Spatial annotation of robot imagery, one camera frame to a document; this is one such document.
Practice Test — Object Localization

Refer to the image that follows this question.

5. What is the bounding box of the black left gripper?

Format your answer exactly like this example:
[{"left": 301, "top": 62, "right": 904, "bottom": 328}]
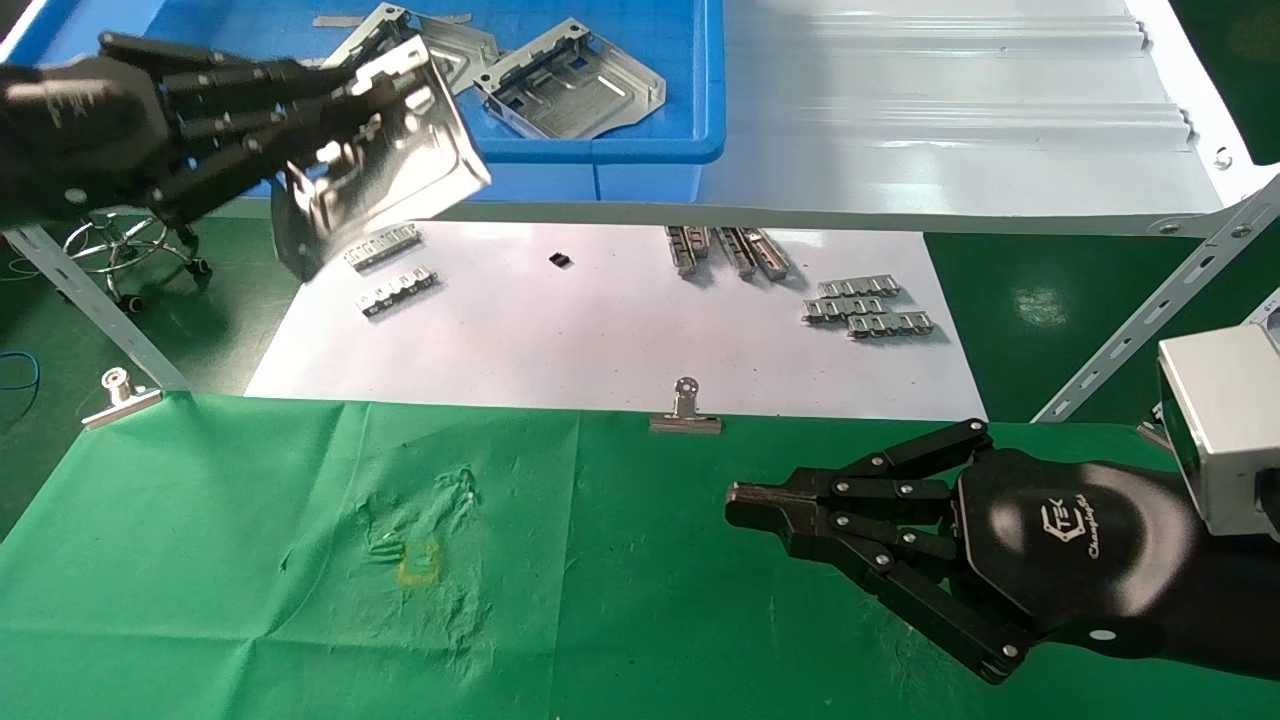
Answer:
[{"left": 0, "top": 32, "right": 421, "bottom": 227}]

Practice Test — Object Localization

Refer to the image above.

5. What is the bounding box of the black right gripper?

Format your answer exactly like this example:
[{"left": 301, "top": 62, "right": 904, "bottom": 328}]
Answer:
[{"left": 725, "top": 418, "right": 1203, "bottom": 687}]

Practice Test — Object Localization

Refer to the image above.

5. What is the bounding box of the stamped metal bracket plate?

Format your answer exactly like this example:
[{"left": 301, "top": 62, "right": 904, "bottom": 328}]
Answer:
[
  {"left": 272, "top": 35, "right": 494, "bottom": 284},
  {"left": 473, "top": 18, "right": 667, "bottom": 141},
  {"left": 320, "top": 3, "right": 499, "bottom": 98}
]

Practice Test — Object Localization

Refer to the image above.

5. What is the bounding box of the small notched metal strip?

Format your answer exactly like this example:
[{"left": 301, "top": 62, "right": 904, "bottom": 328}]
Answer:
[
  {"left": 345, "top": 225, "right": 422, "bottom": 272},
  {"left": 356, "top": 266, "right": 439, "bottom": 319}
]

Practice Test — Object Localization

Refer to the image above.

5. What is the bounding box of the chrome stool base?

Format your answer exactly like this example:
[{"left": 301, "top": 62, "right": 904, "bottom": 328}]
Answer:
[{"left": 63, "top": 208, "right": 213, "bottom": 313}]

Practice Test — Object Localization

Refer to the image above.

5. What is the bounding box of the silver binder clip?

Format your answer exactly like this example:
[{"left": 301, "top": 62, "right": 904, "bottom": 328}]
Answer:
[
  {"left": 82, "top": 367, "right": 163, "bottom": 430},
  {"left": 650, "top": 377, "right": 723, "bottom": 435}
]

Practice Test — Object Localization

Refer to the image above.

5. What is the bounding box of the perforated metal shelf strut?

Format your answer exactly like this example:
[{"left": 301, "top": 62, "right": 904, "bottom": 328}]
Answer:
[
  {"left": 5, "top": 225, "right": 193, "bottom": 393},
  {"left": 1033, "top": 178, "right": 1280, "bottom": 424}
]

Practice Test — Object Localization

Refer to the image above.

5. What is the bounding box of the white paper sheet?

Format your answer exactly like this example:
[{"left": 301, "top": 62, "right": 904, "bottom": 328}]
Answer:
[{"left": 245, "top": 220, "right": 989, "bottom": 422}]

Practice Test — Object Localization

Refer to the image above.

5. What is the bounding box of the blue plastic bin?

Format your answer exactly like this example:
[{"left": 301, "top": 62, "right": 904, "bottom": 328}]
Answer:
[{"left": 0, "top": 0, "right": 727, "bottom": 201}]

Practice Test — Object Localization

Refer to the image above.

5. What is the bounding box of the white corrugated shelf panel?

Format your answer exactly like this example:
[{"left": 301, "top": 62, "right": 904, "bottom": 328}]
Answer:
[{"left": 430, "top": 0, "right": 1280, "bottom": 239}]

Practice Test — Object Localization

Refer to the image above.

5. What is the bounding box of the green cloth mat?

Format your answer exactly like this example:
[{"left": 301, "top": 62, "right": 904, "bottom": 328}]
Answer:
[{"left": 0, "top": 392, "right": 1280, "bottom": 720}]

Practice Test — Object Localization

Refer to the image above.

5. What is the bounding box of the short metal rail piece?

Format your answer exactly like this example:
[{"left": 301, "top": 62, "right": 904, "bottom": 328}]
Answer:
[
  {"left": 666, "top": 227, "right": 714, "bottom": 277},
  {"left": 717, "top": 228, "right": 792, "bottom": 282}
]

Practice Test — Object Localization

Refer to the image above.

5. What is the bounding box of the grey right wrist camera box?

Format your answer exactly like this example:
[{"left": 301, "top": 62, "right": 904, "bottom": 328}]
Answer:
[{"left": 1157, "top": 322, "right": 1280, "bottom": 541}]

